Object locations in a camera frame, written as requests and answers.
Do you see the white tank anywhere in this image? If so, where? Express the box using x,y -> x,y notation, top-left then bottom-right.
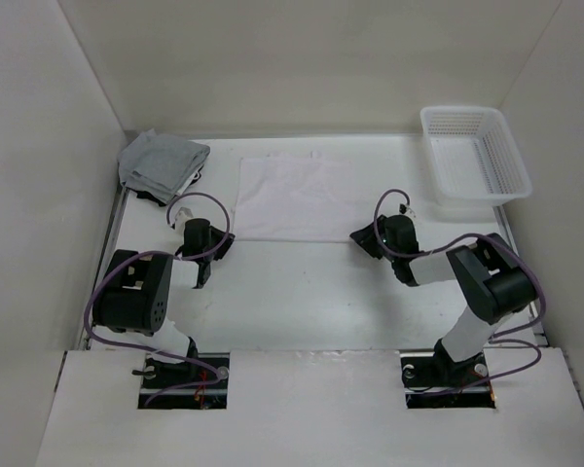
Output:
176,171 -> 201,196
234,157 -> 367,243

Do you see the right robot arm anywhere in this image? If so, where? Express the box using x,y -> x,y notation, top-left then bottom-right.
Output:
349,214 -> 540,385

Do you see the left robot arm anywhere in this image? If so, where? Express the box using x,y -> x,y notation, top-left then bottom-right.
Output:
88,218 -> 235,388

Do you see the folded white tank top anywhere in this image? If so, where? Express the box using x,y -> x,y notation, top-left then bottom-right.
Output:
176,171 -> 201,196

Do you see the folded black tank top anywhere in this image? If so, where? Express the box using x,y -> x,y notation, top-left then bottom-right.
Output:
135,191 -> 179,207

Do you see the folded grey tank top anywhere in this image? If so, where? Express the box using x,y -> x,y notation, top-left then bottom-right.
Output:
118,129 -> 210,203

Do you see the white plastic basket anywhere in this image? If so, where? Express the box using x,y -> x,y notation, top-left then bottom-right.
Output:
420,105 -> 532,208

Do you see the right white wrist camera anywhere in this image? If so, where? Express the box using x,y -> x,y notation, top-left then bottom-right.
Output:
399,203 -> 416,218

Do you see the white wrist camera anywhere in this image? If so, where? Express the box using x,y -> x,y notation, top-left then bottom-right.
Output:
171,207 -> 194,233
399,203 -> 416,218

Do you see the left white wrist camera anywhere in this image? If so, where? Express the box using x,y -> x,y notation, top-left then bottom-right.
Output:
171,207 -> 194,233

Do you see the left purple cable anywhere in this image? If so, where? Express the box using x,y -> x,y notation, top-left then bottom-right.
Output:
85,193 -> 236,408

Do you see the purple cable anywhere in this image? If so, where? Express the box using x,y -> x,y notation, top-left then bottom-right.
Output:
85,193 -> 236,408
373,189 -> 547,398

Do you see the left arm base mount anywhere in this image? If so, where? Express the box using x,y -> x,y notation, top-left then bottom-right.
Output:
131,353 -> 231,411

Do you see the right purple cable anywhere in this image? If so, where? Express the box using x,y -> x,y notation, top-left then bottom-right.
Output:
373,189 -> 547,398

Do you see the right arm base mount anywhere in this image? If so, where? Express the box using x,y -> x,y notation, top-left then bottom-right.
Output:
400,352 -> 495,410

